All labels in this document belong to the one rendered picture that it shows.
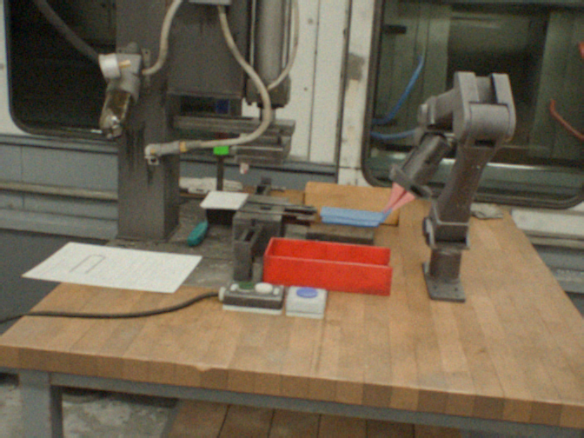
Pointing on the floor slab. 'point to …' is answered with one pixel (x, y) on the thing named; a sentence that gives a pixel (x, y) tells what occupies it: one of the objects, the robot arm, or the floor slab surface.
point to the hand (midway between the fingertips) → (387, 211)
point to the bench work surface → (328, 351)
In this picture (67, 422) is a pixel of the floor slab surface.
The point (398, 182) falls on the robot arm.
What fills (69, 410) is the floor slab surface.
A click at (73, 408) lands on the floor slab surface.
